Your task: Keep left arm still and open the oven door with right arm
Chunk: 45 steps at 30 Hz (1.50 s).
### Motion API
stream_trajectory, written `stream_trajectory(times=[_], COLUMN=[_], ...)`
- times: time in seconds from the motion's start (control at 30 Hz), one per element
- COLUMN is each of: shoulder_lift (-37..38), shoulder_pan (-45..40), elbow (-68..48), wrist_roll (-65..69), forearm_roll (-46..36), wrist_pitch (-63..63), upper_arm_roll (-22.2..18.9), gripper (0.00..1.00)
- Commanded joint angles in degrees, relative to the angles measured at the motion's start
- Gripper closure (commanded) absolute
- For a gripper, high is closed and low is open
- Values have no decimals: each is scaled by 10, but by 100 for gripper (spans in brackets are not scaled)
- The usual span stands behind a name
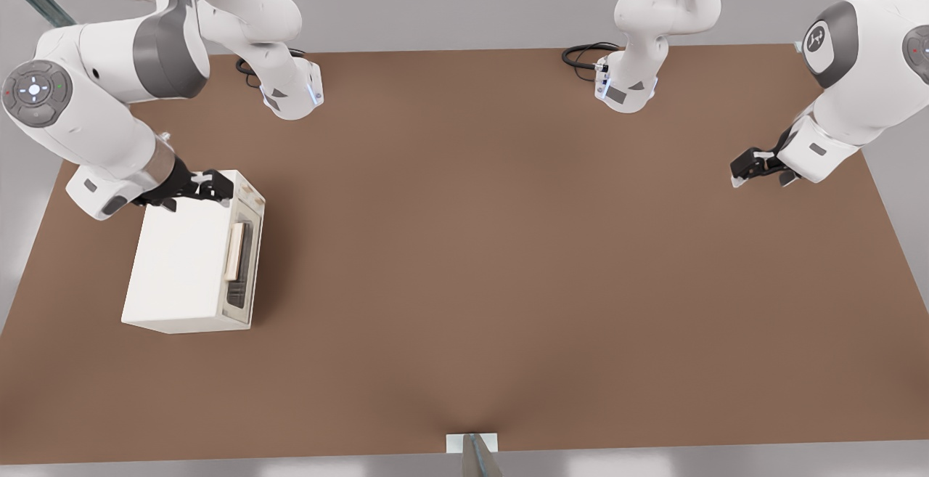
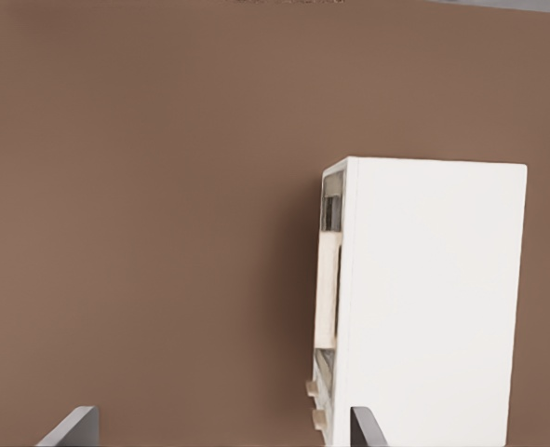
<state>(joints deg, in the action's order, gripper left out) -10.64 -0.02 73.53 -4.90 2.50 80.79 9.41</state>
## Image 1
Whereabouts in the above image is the oven door with window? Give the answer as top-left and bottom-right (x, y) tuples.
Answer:
(220, 201), (266, 330)

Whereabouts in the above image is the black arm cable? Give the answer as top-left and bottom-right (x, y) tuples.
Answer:
(235, 47), (309, 90)
(562, 42), (622, 84)

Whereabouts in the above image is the pale oven door handle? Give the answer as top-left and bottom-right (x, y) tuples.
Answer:
(224, 221), (245, 282)

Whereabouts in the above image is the white oven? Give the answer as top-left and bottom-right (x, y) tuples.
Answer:
(121, 169), (266, 335)

